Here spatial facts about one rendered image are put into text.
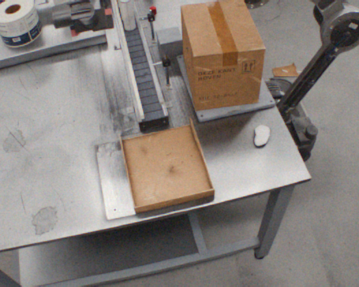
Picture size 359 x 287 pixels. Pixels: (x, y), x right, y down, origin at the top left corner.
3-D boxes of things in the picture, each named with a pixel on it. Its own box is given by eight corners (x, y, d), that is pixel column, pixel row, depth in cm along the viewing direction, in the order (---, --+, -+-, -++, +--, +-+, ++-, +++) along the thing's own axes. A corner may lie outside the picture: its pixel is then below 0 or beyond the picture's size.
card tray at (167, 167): (120, 140, 146) (118, 133, 143) (191, 124, 149) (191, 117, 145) (135, 213, 129) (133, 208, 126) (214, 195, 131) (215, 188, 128)
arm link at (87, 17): (94, 18, 112) (92, -1, 111) (71, 22, 111) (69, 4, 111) (98, 23, 118) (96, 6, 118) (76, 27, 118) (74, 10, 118)
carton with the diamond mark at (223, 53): (183, 57, 167) (180, 4, 145) (239, 50, 168) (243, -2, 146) (195, 111, 150) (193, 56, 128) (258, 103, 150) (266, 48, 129)
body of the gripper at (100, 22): (74, 15, 124) (69, 9, 117) (104, 9, 124) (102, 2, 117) (76, 34, 124) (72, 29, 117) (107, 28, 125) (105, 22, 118)
